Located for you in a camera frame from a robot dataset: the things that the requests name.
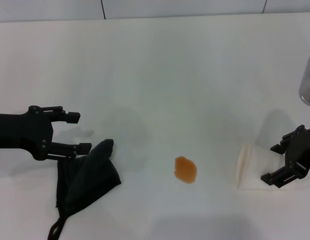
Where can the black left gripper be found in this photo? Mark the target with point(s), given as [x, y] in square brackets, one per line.
[19, 130]

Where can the dark rag with loop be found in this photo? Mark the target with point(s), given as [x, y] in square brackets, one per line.
[82, 175]

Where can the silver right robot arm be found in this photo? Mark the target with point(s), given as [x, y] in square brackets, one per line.
[308, 80]

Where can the white paper cup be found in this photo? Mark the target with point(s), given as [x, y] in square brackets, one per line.
[255, 170]

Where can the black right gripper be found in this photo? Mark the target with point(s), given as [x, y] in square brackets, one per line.
[305, 150]

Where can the orange-brown liquid stain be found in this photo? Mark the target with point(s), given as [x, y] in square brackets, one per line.
[186, 170]

